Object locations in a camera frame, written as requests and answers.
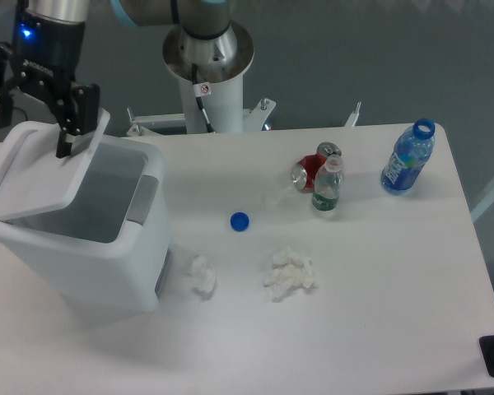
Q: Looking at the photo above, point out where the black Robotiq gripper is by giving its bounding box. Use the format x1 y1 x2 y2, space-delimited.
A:
0 8 100 159

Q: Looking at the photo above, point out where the white trash can lid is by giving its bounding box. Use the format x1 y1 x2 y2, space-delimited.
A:
0 109 110 221

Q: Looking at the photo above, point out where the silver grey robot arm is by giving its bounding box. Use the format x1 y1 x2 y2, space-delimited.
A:
0 1 234 158

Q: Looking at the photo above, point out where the white plastic trash can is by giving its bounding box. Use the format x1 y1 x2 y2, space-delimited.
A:
0 135 172 312

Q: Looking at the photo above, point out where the blue bottle cap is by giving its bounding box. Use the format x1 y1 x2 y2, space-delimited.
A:
230 211 250 232

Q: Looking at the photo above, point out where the clear white bottle cap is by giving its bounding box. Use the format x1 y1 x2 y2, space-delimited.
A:
263 193 282 207

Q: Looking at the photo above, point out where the crushed red soda can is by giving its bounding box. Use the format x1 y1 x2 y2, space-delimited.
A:
291 142 342 193

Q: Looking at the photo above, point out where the small crumpled white tissue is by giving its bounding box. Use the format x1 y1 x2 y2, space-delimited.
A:
186 254 217 299

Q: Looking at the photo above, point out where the small clear green-label bottle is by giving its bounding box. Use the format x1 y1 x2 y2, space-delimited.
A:
311 154 343 212

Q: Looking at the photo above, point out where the large crumpled white tissue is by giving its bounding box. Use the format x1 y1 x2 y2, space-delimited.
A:
263 247 318 303

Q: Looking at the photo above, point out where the large blue drink bottle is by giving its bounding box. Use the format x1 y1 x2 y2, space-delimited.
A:
380 118 436 195

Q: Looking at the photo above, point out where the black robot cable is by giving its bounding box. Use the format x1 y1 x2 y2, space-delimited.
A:
190 62 216 134

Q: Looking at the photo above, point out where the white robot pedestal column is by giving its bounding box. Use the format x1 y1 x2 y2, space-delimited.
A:
163 21 254 134

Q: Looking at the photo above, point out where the white metal base frame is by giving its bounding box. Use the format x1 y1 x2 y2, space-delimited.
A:
125 97 363 137

